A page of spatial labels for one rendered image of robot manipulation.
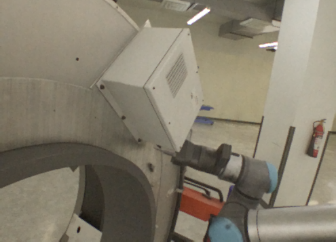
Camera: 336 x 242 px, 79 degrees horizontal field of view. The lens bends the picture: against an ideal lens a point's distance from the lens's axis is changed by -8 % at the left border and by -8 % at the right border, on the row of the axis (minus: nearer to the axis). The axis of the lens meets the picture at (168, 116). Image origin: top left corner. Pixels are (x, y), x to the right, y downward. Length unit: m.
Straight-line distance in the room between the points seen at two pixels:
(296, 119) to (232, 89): 7.33
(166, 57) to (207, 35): 9.51
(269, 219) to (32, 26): 0.59
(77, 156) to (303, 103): 3.06
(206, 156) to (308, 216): 0.28
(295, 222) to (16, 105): 0.57
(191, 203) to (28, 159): 1.25
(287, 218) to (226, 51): 9.78
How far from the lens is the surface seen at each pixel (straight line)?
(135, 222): 0.82
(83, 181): 1.15
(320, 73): 3.40
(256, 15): 6.15
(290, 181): 3.56
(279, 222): 0.58
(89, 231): 1.06
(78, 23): 0.42
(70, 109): 0.42
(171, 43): 0.47
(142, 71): 0.42
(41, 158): 0.36
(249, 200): 0.70
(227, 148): 0.60
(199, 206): 1.48
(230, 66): 10.27
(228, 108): 10.42
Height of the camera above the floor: 1.71
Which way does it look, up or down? 11 degrees down
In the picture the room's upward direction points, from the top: 9 degrees clockwise
